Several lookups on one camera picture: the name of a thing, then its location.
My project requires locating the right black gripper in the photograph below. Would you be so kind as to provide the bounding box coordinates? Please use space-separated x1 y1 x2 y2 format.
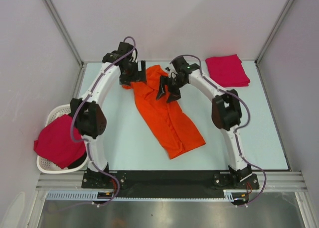
156 75 187 104

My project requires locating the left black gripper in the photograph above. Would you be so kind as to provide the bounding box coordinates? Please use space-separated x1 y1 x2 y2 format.
120 61 146 87

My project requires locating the orange t shirt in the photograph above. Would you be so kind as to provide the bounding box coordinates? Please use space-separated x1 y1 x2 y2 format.
122 65 206 159

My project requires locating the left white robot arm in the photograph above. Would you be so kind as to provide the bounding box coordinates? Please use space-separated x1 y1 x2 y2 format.
69 37 147 188

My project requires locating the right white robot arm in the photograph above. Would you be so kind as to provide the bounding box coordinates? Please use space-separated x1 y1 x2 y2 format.
156 55 252 189

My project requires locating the folded magenta t shirt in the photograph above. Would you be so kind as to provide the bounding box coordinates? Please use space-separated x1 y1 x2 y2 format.
205 54 251 88

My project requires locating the magenta t shirt in basket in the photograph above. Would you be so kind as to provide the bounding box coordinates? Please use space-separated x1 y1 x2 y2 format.
33 114 87 169

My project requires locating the black garment in basket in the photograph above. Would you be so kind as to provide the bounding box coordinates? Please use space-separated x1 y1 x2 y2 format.
67 158 86 169

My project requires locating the white plastic laundry basket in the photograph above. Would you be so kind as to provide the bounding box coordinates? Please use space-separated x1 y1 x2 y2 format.
36 104 88 174

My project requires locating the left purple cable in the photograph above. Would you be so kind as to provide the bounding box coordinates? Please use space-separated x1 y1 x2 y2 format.
47 36 137 211

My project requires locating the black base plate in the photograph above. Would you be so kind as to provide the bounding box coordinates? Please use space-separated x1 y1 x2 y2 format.
81 169 260 199

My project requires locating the grey slotted cable duct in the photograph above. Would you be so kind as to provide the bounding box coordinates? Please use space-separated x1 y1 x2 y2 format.
46 191 247 202

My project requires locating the aluminium frame rail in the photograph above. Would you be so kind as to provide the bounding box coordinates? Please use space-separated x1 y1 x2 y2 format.
36 171 308 192

